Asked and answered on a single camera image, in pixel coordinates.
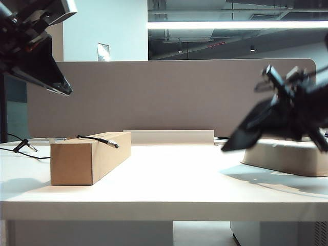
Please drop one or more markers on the white wall notice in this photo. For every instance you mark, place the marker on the white wall notice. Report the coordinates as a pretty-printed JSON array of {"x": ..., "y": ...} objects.
[{"x": 103, "y": 52}]

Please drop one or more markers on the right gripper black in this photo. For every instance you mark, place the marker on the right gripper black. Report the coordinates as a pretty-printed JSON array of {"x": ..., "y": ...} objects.
[{"x": 302, "y": 102}]

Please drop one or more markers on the red ceiling sign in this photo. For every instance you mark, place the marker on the red ceiling sign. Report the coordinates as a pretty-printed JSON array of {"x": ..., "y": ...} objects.
[{"x": 216, "y": 44}]

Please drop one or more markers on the grey fabric desk divider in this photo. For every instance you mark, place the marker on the grey fabric desk divider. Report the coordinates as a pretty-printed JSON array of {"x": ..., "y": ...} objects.
[{"x": 164, "y": 97}]

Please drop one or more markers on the brown cardboard box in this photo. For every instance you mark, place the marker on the brown cardboard box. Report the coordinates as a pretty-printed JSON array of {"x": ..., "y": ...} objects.
[{"x": 71, "y": 166}]

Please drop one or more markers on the long ceiling light strip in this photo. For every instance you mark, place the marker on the long ceiling light strip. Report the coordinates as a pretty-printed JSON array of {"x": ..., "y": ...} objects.
[{"x": 238, "y": 25}]

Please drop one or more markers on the black smartphone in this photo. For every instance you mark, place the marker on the black smartphone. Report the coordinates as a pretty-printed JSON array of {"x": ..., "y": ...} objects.
[{"x": 246, "y": 130}]

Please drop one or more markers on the beige pulp tray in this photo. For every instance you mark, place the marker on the beige pulp tray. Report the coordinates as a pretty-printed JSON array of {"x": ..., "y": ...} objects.
[{"x": 284, "y": 156}]

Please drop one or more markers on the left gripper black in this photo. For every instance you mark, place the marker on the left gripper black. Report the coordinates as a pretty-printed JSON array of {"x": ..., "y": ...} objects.
[{"x": 20, "y": 25}]

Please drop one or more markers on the grey desk leg panel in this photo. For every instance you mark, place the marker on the grey desk leg panel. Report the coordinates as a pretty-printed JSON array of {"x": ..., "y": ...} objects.
[{"x": 89, "y": 234}]

